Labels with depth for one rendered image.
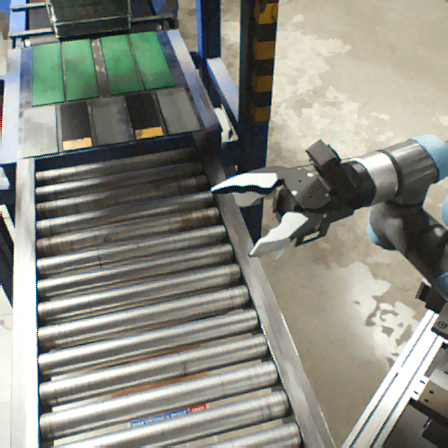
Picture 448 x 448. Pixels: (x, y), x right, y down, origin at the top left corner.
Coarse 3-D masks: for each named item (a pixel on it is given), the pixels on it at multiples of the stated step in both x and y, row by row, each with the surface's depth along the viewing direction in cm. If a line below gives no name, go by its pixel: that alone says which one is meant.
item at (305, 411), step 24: (192, 144) 156; (216, 168) 144; (240, 216) 130; (240, 240) 125; (240, 264) 120; (264, 288) 115; (264, 312) 110; (288, 336) 106; (264, 360) 112; (288, 360) 102; (288, 384) 99; (312, 408) 96; (312, 432) 92
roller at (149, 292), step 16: (192, 272) 119; (208, 272) 118; (224, 272) 118; (240, 272) 119; (112, 288) 116; (128, 288) 115; (144, 288) 115; (160, 288) 115; (176, 288) 116; (192, 288) 117; (208, 288) 118; (48, 304) 112; (64, 304) 112; (80, 304) 112; (96, 304) 113; (112, 304) 113; (128, 304) 114; (144, 304) 116; (48, 320) 111; (64, 320) 113
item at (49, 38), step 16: (16, 0) 225; (32, 0) 223; (144, 0) 222; (160, 0) 224; (16, 16) 213; (32, 16) 212; (48, 16) 212; (144, 16) 211; (112, 32) 203; (128, 32) 204; (16, 48) 199
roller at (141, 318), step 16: (240, 288) 115; (160, 304) 112; (176, 304) 112; (192, 304) 112; (208, 304) 112; (224, 304) 113; (240, 304) 114; (80, 320) 109; (96, 320) 109; (112, 320) 109; (128, 320) 109; (144, 320) 110; (160, 320) 111; (176, 320) 112; (48, 336) 107; (64, 336) 107; (80, 336) 108; (96, 336) 109; (112, 336) 110
